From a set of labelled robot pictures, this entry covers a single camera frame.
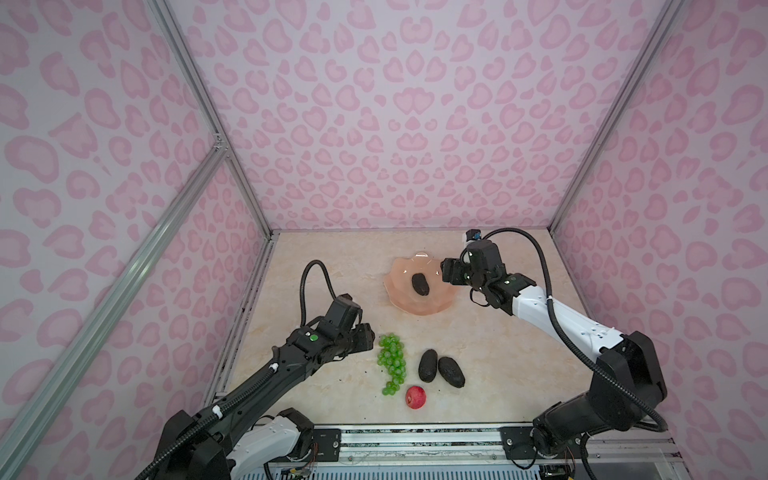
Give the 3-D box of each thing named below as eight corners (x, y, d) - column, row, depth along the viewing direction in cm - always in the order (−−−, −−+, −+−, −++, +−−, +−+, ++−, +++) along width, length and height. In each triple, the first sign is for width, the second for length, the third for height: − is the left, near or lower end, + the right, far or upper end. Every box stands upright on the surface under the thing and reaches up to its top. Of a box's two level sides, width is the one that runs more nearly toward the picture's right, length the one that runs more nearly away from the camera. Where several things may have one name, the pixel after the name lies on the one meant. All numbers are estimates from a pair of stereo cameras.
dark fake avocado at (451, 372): (455, 393, 82) (457, 388, 79) (434, 368, 87) (436, 361, 83) (466, 383, 84) (470, 377, 80) (446, 359, 89) (448, 352, 85)
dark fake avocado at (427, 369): (418, 382, 84) (419, 378, 82) (417, 353, 90) (418, 349, 87) (438, 382, 84) (439, 378, 82) (435, 353, 90) (436, 349, 87)
